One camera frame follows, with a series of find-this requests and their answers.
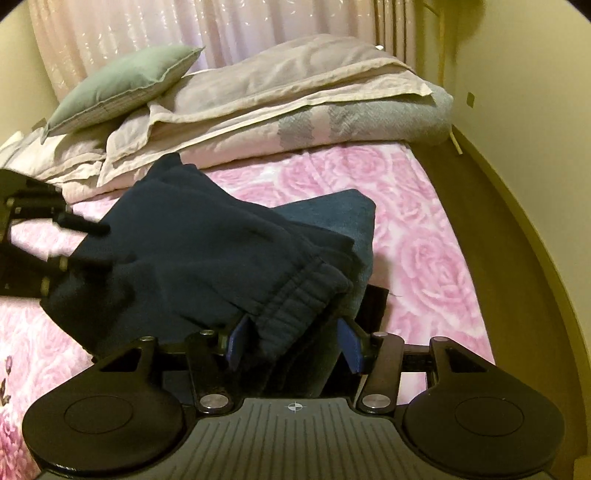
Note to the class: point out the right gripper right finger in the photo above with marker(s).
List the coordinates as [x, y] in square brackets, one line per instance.
[379, 393]

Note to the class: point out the folded teal garment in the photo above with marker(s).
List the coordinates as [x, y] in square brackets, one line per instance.
[348, 213]

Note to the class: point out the green cushion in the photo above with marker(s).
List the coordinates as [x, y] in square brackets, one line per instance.
[120, 87]

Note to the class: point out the pink striped curtain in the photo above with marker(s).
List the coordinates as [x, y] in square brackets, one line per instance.
[76, 38]

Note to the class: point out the beige pillow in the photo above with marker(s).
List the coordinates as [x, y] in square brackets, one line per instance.
[309, 71]

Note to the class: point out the folded dark grey garment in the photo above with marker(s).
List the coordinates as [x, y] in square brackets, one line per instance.
[356, 350]

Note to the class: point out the dark navy sweatpants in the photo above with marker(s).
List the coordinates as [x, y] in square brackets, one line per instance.
[185, 255]

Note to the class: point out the folded beige grey quilt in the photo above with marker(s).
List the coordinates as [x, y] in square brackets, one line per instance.
[78, 163]

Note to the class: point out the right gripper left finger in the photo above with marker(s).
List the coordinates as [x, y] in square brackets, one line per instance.
[213, 358]

